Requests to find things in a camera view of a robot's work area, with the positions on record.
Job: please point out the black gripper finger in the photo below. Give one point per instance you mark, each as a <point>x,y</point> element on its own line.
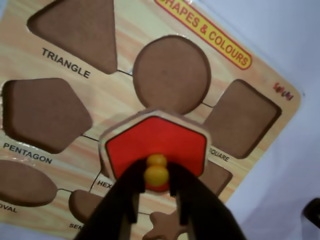
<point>205,210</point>
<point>117,205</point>

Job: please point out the red hexagon piece yellow pin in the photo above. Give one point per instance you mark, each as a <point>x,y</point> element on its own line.
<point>155,135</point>

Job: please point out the small black object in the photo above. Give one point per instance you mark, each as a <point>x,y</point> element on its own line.
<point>312,210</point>

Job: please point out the wooden shape puzzle board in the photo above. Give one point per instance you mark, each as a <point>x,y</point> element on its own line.
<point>112,87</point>

